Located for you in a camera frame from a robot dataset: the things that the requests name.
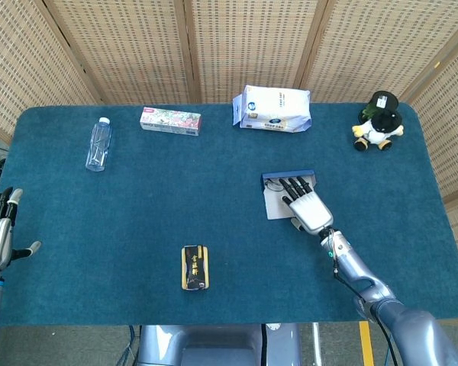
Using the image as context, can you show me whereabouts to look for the floral toothpaste box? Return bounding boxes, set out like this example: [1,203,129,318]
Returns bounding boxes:
[139,107,203,137]

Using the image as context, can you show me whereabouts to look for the black white plush toy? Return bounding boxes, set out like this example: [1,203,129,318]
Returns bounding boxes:
[351,110,405,153]

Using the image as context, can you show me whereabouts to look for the black box with gold characters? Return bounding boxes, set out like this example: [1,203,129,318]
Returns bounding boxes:
[182,245,207,291]

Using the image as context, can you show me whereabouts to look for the yellow sponge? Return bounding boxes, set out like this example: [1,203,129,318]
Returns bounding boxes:
[181,246,211,291]

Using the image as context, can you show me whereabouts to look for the blue glasses case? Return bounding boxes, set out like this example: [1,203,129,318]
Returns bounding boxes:
[261,169,317,221]

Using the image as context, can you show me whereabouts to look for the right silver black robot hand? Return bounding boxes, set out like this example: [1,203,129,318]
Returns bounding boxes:
[277,175,335,233]

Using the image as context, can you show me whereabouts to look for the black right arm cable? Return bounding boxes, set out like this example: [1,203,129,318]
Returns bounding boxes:
[327,228,400,366]

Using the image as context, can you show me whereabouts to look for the woven bamboo folding screen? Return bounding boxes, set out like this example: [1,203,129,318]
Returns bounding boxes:
[0,0,458,275]

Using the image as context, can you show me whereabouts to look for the yellow floor tape strip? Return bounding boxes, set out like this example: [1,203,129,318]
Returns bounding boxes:
[359,321,376,366]

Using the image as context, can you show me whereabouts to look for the clear plastic water bottle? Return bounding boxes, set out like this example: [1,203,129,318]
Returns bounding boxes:
[85,117,114,172]

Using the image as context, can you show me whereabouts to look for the grey-blue robot torso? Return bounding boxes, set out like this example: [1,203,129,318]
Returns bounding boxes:
[137,323,302,366]

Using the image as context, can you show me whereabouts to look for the white tissue pack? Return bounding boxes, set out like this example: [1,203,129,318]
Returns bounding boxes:
[231,84,313,133]

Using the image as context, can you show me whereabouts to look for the blue cables under table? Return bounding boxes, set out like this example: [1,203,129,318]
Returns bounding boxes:
[117,324,143,366]

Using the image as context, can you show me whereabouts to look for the blue felt table mat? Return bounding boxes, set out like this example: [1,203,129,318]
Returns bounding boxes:
[0,101,458,328]

